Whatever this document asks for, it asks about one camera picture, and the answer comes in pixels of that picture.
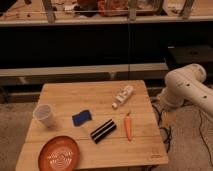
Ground black white striped eraser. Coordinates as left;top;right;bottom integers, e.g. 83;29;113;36
90;119;117;144

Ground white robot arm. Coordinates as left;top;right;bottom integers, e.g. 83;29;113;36
159;64;213;119

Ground white plastic bottle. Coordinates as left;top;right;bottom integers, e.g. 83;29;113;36
112;85;134;109

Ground blue sponge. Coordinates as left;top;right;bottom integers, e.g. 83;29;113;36
72;110;92;126

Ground wooden folding table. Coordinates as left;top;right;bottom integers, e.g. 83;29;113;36
16;80;168;171

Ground orange toy carrot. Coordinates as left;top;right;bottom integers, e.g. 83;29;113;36
124;113;132;141

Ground clear plastic cup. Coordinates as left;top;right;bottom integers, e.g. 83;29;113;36
33;104;53;127

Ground black box on right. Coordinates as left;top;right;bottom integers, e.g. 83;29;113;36
164;44;213;76

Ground orange plate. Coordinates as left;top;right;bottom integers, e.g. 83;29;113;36
38;136;79;171

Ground long wooden shelf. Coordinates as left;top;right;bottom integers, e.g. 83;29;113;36
0;0;213;27

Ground black floor cable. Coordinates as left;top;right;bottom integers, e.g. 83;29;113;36
197;109;213;168

